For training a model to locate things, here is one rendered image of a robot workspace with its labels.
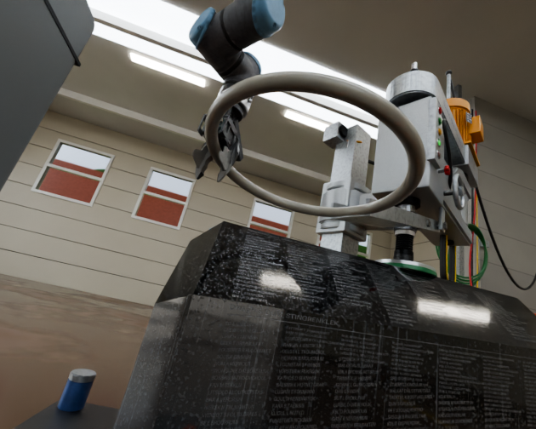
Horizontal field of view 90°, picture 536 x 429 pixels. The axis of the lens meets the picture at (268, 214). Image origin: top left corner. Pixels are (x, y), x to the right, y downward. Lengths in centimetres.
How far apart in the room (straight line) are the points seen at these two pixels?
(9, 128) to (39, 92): 5
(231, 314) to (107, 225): 703
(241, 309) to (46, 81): 49
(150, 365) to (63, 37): 56
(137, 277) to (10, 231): 287
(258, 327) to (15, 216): 789
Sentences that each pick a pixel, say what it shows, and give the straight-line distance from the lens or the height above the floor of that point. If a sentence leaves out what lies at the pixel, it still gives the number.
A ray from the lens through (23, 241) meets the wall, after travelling 811.
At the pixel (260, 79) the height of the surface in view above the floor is 92.
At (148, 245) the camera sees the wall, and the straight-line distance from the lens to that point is 727.
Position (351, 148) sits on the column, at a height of 183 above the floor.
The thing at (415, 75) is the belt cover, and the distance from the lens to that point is 146.
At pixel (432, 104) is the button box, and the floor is 146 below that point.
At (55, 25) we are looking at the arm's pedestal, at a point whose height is 79.
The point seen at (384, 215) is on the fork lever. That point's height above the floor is 90.
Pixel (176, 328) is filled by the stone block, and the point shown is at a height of 50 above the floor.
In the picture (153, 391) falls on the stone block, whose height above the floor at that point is 38.
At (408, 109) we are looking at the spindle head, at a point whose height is 148.
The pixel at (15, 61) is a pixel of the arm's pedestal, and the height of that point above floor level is 73.
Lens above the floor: 58
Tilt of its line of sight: 18 degrees up
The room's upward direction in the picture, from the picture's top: 13 degrees clockwise
